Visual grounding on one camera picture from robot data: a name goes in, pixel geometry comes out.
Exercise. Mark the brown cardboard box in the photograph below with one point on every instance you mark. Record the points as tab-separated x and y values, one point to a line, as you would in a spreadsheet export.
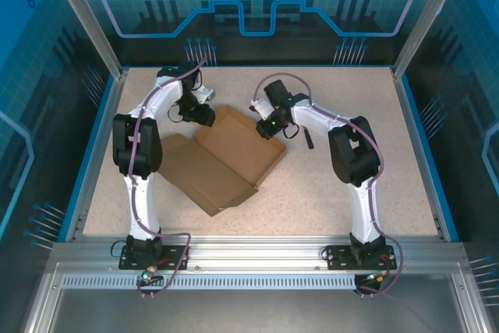
218	161

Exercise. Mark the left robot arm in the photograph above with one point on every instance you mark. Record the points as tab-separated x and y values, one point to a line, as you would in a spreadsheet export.
142	208

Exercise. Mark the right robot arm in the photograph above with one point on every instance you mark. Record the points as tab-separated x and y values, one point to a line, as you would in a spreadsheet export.
362	208

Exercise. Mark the small black hammer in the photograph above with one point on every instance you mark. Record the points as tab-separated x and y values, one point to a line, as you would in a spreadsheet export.
309	138

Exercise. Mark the power connector with green light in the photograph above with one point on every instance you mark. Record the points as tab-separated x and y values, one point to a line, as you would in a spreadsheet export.
377	278
148	275

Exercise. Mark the blue printed side panel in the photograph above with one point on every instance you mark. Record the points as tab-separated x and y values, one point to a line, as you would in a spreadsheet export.
475	75
23	75

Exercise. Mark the aluminium table side rail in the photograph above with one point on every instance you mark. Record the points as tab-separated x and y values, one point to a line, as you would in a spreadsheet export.
416	146
106	126

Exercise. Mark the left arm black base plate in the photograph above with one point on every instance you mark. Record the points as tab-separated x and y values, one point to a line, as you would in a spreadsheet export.
173	252

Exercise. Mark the aluminium mounting rail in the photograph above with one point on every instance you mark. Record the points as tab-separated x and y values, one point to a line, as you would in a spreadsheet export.
253	251

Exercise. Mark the aluminium frame post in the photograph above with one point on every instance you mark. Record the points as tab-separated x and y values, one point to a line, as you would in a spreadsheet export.
425	17
89	17

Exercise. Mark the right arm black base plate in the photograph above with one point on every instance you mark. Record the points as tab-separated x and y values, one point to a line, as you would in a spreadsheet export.
337	257

